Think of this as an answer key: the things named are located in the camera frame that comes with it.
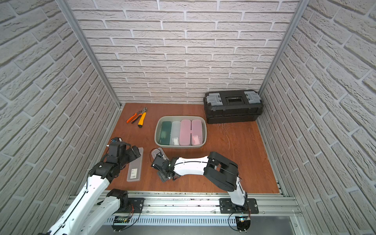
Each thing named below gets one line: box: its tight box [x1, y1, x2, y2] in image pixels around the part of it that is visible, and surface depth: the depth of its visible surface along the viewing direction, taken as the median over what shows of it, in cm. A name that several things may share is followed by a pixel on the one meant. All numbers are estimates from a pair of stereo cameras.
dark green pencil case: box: [159, 121, 172, 146], surface depth 103 cm
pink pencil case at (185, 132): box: [179, 119, 192, 146], surface depth 102 cm
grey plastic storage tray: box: [154, 115, 208, 149], surface depth 102 cm
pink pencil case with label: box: [191, 119, 203, 146], surface depth 99 cm
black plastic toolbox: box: [203, 89, 264, 124], surface depth 102 cm
